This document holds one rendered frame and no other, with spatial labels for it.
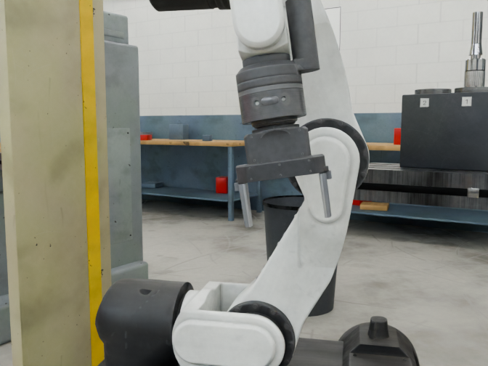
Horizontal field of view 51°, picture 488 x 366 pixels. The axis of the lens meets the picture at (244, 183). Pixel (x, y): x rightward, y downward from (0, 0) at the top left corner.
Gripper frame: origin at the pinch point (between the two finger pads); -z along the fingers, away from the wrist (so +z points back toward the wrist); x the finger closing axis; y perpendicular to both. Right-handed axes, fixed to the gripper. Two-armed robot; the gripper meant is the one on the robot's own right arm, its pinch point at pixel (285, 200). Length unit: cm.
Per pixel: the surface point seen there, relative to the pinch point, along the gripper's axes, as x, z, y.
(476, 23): 48, 31, 62
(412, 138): 31, 6, 66
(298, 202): -5, -26, 252
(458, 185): 37, -6, 52
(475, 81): 46, 17, 61
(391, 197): 23, -8, 58
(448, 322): 68, -97, 214
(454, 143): 40, 3, 60
